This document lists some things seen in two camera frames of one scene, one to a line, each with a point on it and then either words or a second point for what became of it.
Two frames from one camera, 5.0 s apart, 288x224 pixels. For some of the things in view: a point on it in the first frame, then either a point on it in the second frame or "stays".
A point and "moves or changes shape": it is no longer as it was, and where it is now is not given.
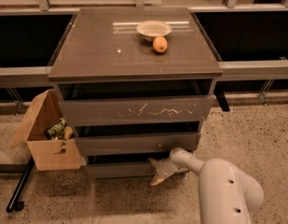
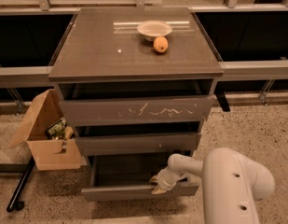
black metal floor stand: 24,169 stays
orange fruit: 159,44 stays
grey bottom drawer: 120,168 moves or changes shape
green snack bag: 56,131 stays
